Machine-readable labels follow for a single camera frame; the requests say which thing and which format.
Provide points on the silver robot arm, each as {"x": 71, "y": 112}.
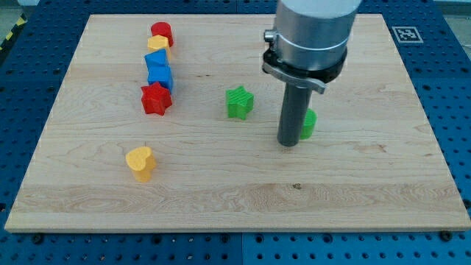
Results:
{"x": 308, "y": 41}

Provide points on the yellow heart block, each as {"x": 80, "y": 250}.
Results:
{"x": 141, "y": 162}

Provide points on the green star block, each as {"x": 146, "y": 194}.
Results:
{"x": 239, "y": 102}

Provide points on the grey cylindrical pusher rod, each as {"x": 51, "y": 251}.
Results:
{"x": 292, "y": 117}

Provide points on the light wooden board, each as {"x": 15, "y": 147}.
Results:
{"x": 372, "y": 164}

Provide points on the green round block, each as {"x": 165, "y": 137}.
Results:
{"x": 309, "y": 124}

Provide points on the red star block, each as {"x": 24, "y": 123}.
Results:
{"x": 155, "y": 99}

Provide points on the blue cube block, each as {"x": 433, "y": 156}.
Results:
{"x": 162, "y": 75}

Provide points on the blue triangle block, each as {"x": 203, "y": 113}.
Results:
{"x": 158, "y": 58}

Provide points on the yellow pentagon block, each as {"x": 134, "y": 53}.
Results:
{"x": 158, "y": 42}

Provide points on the red cylinder block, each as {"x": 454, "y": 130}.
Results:
{"x": 164, "y": 29}

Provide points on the white fiducial marker tag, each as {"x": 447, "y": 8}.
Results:
{"x": 407, "y": 34}

